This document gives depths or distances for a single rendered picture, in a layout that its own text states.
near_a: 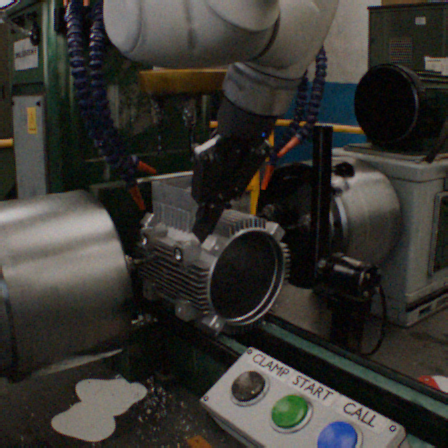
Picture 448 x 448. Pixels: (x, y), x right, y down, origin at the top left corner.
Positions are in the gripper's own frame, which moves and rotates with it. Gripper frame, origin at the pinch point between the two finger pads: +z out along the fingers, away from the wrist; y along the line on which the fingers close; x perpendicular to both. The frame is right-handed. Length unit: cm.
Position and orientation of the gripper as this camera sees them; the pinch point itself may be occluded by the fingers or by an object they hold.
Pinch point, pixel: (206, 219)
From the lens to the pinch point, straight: 80.5
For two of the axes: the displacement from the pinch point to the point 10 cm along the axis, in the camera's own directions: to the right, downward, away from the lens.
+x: 5.3, 6.6, -5.3
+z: -3.1, 7.3, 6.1
